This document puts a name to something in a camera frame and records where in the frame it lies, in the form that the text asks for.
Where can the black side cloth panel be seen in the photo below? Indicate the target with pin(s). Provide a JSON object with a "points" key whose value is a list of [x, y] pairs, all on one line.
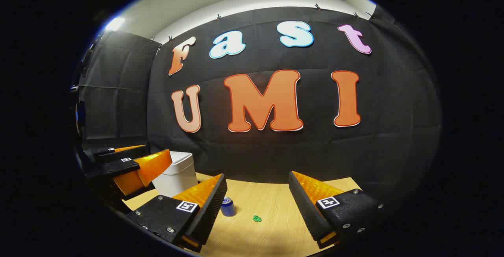
{"points": [[118, 91]]}

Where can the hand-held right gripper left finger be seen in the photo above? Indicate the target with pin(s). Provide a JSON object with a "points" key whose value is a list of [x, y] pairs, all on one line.
{"points": [[210, 209]]}

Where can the black backdrop cloth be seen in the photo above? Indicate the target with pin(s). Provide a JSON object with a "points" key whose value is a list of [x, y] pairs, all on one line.
{"points": [[315, 150]]}

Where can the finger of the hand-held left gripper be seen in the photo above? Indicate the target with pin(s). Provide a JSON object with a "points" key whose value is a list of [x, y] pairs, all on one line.
{"points": [[118, 154], [118, 167]]}

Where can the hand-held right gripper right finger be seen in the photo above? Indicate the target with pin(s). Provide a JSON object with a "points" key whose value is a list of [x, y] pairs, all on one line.
{"points": [[307, 209]]}

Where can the blue pop can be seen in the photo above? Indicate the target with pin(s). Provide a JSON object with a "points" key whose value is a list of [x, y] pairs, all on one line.
{"points": [[227, 209]]}

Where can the wooden desktop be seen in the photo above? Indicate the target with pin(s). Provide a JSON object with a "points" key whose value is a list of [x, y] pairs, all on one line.
{"points": [[267, 237]]}

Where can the white desktop garbage bin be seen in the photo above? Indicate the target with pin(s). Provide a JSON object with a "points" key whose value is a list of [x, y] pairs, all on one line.
{"points": [[177, 178]]}

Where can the green paper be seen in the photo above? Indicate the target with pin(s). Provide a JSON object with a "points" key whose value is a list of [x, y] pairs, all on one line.
{"points": [[257, 219]]}

